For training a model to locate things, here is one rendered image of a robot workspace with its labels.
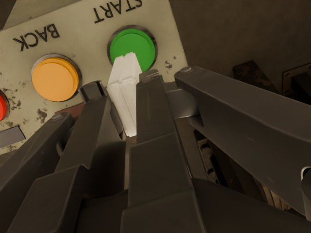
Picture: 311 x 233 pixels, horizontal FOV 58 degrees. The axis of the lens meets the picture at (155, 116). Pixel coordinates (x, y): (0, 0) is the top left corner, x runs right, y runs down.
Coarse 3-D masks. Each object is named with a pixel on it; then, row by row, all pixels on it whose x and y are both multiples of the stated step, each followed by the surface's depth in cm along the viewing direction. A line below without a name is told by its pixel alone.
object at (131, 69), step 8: (128, 56) 19; (136, 56) 20; (128, 64) 16; (136, 64) 17; (128, 72) 15; (136, 72) 15; (128, 80) 14; (136, 80) 14; (128, 88) 14; (128, 96) 14
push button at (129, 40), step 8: (120, 32) 24; (128, 32) 24; (136, 32) 24; (144, 32) 25; (112, 40) 25; (120, 40) 24; (128, 40) 24; (136, 40) 24; (144, 40) 24; (112, 48) 25; (120, 48) 24; (128, 48) 24; (136, 48) 24; (144, 48) 24; (152, 48) 25; (112, 56) 25; (144, 56) 25; (152, 56) 25; (144, 64) 25
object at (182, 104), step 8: (144, 72) 17; (152, 72) 16; (168, 88) 13; (176, 88) 12; (168, 96) 13; (176, 96) 12; (184, 96) 12; (192, 96) 12; (176, 104) 13; (184, 104) 13; (192, 104) 12; (176, 112) 13; (184, 112) 13; (192, 112) 13
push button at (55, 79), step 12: (48, 60) 25; (60, 60) 25; (36, 72) 25; (48, 72) 25; (60, 72) 25; (72, 72) 25; (36, 84) 25; (48, 84) 25; (60, 84) 25; (72, 84) 25; (48, 96) 26; (60, 96) 26
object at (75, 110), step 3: (75, 105) 27; (78, 105) 27; (81, 105) 27; (66, 108) 27; (69, 108) 27; (72, 108) 27; (75, 108) 27; (78, 108) 27; (81, 108) 27; (57, 111) 27; (60, 111) 27; (63, 111) 27; (72, 111) 27; (75, 111) 27; (78, 111) 27; (72, 114) 27; (75, 114) 28; (78, 114) 28
